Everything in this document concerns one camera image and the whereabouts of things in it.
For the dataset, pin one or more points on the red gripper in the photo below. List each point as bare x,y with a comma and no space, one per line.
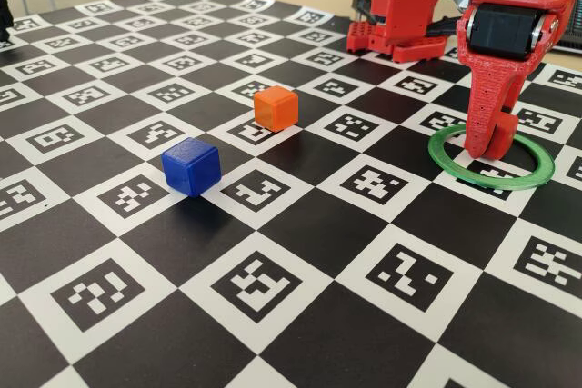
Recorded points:
496,29

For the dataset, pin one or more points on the orange cube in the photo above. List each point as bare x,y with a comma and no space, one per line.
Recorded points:
275,108

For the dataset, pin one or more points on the blue cube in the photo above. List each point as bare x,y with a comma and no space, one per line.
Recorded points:
191,167

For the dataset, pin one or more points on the red robot arm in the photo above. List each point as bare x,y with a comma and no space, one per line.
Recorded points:
404,6

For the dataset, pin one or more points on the black table clamp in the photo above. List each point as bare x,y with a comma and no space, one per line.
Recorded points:
443,29

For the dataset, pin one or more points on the black white marker board mat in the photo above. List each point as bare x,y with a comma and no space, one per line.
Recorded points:
318,224

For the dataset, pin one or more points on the black tripod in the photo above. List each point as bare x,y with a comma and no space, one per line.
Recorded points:
4,15

